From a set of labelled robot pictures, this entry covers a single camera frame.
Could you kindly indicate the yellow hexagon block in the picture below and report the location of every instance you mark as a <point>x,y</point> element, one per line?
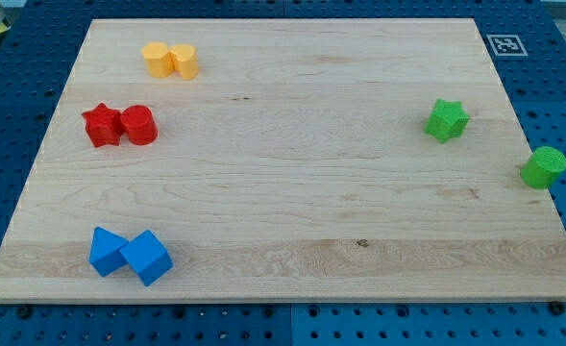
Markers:
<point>157,59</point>

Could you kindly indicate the yellow heart block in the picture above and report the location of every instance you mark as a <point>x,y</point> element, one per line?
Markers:
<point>185,59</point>

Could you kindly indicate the wooden board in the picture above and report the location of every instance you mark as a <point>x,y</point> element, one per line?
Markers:
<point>293,168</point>

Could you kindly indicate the blue triangle block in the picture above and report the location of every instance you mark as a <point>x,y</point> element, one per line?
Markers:
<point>105,256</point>

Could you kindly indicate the green star block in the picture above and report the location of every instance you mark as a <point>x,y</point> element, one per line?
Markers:
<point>447,120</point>

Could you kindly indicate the red cylinder block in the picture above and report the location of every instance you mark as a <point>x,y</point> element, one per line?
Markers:
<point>139,124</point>

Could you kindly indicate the blue cube block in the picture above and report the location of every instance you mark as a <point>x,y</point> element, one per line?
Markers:
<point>147,257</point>

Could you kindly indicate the green cylinder block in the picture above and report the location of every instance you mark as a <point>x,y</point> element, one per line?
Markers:
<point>543,167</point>

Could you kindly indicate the red star block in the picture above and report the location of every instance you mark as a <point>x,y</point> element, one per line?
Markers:
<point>103,125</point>

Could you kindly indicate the white fiducial marker tag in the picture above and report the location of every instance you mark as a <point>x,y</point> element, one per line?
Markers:
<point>507,45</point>

